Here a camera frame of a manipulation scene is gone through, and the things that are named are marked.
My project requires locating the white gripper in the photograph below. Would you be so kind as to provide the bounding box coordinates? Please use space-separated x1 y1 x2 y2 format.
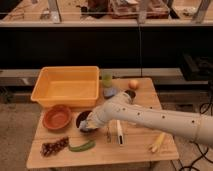
87 108 109 129

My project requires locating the dark purple bowl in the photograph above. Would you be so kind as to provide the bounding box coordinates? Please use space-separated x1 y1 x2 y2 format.
76 110 96 133

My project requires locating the blue grey towel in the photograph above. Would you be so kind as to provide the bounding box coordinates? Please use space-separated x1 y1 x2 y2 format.
79 121 89 131

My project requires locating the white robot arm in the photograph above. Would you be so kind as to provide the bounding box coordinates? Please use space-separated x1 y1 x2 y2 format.
87 92 213 148

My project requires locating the orange clay bowl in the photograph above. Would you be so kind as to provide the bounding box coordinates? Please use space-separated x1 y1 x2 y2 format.
42 105 72 131

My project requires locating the metal fork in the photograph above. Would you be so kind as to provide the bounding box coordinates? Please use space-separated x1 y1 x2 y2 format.
106 124 111 143

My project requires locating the green chili pepper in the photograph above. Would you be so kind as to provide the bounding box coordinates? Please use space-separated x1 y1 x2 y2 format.
68 140 96 152

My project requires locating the blue lid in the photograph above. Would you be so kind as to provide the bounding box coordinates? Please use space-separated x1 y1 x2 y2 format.
103 87 118 99

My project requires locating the yellow plastic tub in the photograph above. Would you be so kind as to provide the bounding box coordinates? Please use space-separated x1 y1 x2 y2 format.
31 66 99 107

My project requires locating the wooden table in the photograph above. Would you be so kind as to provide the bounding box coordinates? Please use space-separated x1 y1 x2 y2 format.
26 77 180 170

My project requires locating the small metal pot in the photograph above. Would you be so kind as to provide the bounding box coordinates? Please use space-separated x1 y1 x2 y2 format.
125 90 136 100

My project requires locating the green cup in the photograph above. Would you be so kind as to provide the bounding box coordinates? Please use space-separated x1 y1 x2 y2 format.
101 72 112 88

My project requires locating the brown grape bunch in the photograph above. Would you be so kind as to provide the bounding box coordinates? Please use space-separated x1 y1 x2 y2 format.
41 137 69 157

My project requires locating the white handled knife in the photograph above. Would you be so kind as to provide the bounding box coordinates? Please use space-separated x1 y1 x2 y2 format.
116 120 124 145

